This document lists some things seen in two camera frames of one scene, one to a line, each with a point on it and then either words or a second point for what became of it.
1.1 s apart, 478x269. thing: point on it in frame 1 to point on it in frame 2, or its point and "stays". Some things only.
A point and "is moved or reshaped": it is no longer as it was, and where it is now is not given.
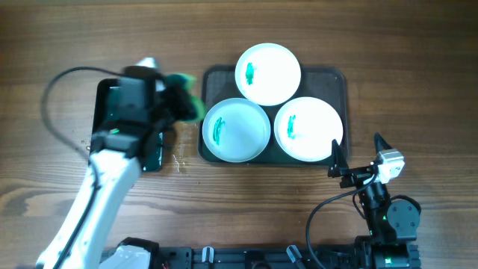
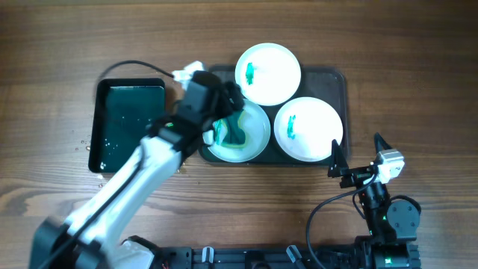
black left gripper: (173, 103) to (227, 99)
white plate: (305, 128) stays
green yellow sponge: (188, 81) is moved or reshaped
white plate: (236, 130) stays
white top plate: (267, 74) stays
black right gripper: (358, 175) stays
